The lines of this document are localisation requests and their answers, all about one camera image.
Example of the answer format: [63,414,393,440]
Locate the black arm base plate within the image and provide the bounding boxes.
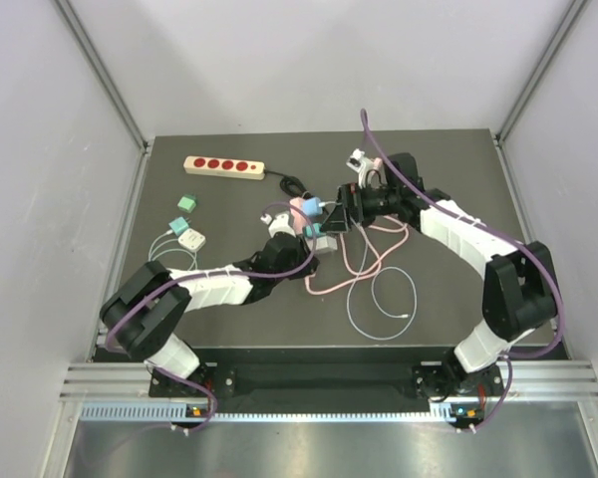
[149,360,505,400]

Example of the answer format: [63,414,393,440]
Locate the aluminium frame rail front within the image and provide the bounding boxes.
[60,360,598,401]

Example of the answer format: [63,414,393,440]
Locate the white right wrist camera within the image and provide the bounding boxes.
[346,148,383,187]

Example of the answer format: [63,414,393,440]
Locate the light blue charging cable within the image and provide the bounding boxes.
[323,200,419,342]

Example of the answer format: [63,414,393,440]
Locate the aluminium frame post right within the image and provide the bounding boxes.
[493,0,590,148]

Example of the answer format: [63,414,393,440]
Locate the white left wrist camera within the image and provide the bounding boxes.
[260,212,295,238]

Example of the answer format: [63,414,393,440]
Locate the beige power strip red sockets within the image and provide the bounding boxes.
[183,155,265,180]

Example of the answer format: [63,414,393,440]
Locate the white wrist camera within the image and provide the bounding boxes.
[346,148,383,187]
[260,212,295,238]

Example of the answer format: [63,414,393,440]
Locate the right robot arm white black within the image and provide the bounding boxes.
[321,149,561,394]

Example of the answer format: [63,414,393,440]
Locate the white square charger plug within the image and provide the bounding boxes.
[177,228,206,253]

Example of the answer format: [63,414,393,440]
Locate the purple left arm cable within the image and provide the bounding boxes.
[103,200,316,438]

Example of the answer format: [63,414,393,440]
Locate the green charger plug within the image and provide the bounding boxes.
[177,194,197,214]

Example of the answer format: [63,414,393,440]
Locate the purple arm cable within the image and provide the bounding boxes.
[359,108,564,433]
[103,200,316,438]

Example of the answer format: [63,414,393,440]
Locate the teal charger plug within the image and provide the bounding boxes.
[168,216,190,237]

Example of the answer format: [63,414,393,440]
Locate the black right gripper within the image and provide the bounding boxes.
[321,181,401,234]

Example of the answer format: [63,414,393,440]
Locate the pink power strip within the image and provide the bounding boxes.
[289,197,313,235]

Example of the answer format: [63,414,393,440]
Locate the aluminium frame post left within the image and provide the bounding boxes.
[51,0,149,152]

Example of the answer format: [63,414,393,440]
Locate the black power strip cord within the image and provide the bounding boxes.
[263,170,316,199]

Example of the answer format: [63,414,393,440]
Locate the pink power strip cord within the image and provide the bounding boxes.
[304,218,411,297]

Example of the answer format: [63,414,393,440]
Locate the white flat charger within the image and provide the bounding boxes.
[315,235,339,255]

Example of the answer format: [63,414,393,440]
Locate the mint green charging cable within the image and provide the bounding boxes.
[148,229,203,273]

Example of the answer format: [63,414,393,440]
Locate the aluminium frame post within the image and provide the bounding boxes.
[51,0,149,152]
[493,0,590,148]

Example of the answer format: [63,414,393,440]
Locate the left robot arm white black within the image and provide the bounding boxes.
[100,232,319,395]

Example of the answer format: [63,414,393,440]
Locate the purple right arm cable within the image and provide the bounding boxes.
[359,108,564,433]

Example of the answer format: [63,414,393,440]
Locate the teal dual usb charger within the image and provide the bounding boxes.
[302,223,325,241]

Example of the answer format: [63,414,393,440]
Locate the light blue charger plug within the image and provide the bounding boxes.
[301,197,327,217]

